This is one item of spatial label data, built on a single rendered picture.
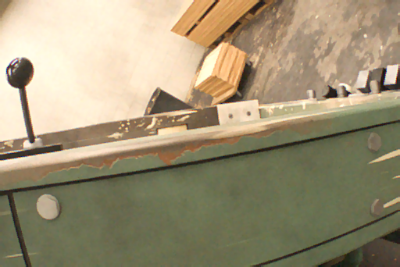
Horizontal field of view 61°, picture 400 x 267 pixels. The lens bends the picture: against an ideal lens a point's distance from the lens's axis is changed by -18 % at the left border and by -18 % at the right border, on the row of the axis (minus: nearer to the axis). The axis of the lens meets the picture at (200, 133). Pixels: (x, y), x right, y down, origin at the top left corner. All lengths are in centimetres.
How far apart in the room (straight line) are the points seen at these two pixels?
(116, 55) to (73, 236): 637
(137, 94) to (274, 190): 620
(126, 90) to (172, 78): 80
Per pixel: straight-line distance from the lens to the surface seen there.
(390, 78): 95
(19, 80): 44
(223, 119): 113
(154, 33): 687
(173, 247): 24
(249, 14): 518
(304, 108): 95
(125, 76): 648
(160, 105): 526
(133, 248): 24
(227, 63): 419
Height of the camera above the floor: 133
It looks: 15 degrees down
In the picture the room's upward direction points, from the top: 66 degrees counter-clockwise
